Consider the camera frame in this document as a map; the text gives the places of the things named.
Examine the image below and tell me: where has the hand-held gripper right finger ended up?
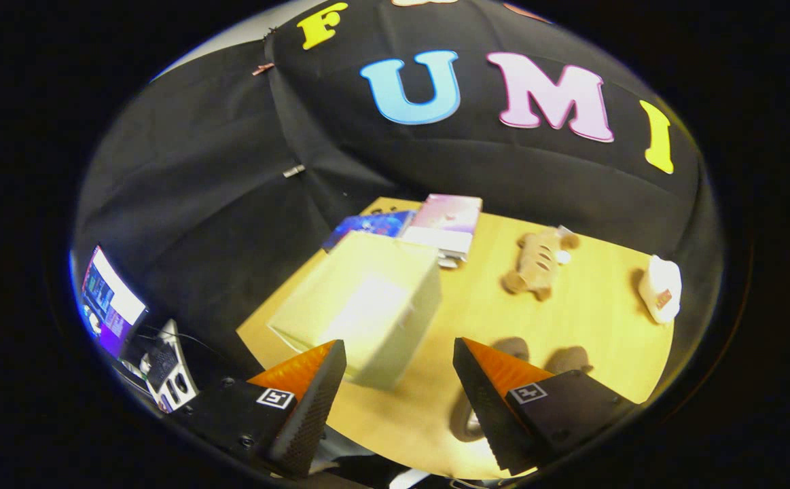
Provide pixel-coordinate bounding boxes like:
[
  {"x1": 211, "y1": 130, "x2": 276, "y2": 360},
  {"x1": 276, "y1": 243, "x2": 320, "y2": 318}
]
[{"x1": 452, "y1": 337, "x2": 640, "y2": 476}]

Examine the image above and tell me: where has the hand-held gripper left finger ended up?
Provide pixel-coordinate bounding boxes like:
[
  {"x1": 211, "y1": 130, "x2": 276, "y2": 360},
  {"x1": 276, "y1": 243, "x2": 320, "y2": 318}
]
[{"x1": 164, "y1": 340, "x2": 348, "y2": 479}]

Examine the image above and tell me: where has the brown fuzzy shoe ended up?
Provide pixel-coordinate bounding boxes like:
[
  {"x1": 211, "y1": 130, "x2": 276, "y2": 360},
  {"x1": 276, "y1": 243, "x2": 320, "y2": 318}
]
[
  {"x1": 545, "y1": 345, "x2": 594, "y2": 376},
  {"x1": 450, "y1": 336, "x2": 531, "y2": 443}
]

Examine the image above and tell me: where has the green fabric storage box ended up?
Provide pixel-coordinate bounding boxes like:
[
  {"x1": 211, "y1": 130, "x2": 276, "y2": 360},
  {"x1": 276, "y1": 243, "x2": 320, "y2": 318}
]
[{"x1": 268, "y1": 230, "x2": 444, "y2": 393}]

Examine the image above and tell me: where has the white keyboard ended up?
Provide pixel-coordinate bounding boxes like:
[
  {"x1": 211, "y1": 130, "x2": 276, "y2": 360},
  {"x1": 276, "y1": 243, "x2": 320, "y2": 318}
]
[{"x1": 123, "y1": 318, "x2": 200, "y2": 414}]

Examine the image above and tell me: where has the tan bread plush toy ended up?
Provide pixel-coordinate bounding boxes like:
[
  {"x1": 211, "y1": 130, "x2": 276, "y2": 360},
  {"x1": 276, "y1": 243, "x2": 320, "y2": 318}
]
[{"x1": 501, "y1": 225, "x2": 580, "y2": 302}]

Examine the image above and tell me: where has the blue book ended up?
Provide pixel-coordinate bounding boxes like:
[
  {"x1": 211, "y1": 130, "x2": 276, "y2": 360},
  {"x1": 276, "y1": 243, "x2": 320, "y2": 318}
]
[{"x1": 322, "y1": 211, "x2": 417, "y2": 253}]

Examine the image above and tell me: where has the pink book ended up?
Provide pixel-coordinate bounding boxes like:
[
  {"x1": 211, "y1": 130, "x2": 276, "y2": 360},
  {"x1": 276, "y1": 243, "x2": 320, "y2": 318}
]
[{"x1": 401, "y1": 194, "x2": 484, "y2": 262}]

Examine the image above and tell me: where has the white soft toy red label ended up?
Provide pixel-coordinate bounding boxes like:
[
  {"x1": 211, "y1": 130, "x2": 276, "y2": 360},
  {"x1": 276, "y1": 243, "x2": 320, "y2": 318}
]
[{"x1": 639, "y1": 255, "x2": 682, "y2": 325}]

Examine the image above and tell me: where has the computer monitor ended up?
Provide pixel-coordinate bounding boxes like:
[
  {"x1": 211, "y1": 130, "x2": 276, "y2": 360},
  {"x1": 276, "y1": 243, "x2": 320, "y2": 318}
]
[{"x1": 81, "y1": 244, "x2": 149, "y2": 359}]

